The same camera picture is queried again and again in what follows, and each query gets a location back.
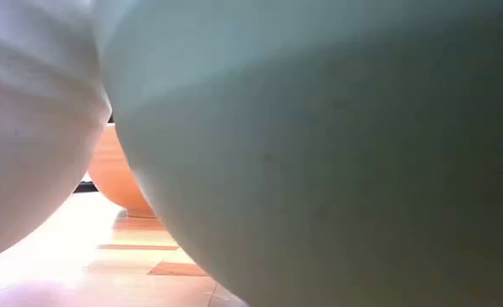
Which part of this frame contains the orange bowl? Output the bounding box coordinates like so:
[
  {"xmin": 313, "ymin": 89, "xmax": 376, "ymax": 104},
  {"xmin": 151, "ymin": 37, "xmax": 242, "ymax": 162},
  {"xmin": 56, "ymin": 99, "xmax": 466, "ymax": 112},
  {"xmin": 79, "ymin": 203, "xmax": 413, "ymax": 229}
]
[{"xmin": 87, "ymin": 123, "xmax": 157, "ymax": 219}]

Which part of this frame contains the mint green bowl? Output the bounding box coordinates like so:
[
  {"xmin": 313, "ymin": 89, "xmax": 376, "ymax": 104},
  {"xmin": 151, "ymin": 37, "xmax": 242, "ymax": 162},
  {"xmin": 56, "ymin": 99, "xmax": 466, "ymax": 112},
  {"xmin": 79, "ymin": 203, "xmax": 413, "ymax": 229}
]
[{"xmin": 91, "ymin": 0, "xmax": 503, "ymax": 307}]

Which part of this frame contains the white bowl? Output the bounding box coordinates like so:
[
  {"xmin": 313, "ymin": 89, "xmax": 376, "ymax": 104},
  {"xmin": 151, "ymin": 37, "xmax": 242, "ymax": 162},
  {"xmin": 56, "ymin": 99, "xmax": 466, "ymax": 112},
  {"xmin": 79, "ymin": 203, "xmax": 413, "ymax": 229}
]
[{"xmin": 0, "ymin": 0, "xmax": 113, "ymax": 264}]

